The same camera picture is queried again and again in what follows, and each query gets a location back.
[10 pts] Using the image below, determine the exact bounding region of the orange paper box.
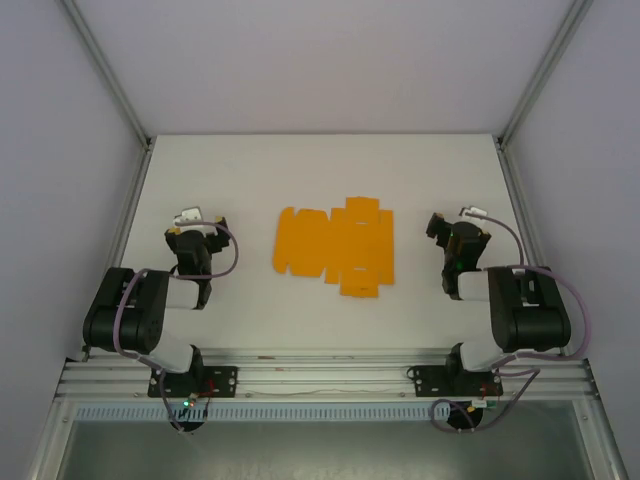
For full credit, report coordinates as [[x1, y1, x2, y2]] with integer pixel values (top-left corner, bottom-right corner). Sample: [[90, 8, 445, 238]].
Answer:
[[272, 196, 396, 300]]

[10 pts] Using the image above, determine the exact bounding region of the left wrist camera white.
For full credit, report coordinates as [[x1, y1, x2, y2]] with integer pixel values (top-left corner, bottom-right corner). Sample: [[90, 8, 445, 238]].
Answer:
[[173, 205, 204, 226]]

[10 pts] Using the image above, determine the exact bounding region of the aluminium table side rail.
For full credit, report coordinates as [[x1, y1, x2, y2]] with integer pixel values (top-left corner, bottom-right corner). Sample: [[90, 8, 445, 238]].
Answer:
[[82, 139, 154, 362], [494, 139, 574, 359]]

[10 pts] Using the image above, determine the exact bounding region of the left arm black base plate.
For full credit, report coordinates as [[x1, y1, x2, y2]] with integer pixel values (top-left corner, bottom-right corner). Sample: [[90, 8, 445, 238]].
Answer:
[[147, 365, 239, 400]]

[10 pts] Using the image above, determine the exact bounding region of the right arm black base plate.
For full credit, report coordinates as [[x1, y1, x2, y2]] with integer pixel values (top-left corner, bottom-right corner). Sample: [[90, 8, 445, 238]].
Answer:
[[407, 364, 503, 399]]

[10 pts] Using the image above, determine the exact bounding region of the aluminium frame post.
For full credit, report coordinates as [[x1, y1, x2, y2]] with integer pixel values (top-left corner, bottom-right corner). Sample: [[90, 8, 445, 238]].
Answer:
[[62, 0, 152, 147], [496, 0, 595, 147]]

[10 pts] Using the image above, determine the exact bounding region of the aluminium mounting rail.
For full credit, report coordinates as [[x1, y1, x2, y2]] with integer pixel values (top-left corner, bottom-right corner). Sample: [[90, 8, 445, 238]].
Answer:
[[54, 349, 600, 401]]

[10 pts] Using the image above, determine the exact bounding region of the slotted grey cable duct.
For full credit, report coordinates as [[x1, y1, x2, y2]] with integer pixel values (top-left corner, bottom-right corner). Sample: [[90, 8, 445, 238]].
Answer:
[[74, 405, 451, 422]]

